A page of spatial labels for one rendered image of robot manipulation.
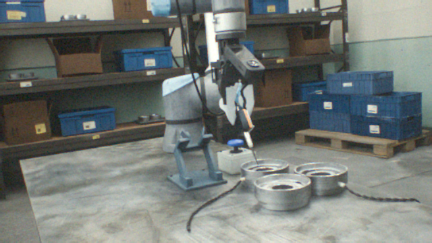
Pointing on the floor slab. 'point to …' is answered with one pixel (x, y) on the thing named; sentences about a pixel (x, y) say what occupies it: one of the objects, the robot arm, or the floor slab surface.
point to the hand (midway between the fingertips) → (240, 119)
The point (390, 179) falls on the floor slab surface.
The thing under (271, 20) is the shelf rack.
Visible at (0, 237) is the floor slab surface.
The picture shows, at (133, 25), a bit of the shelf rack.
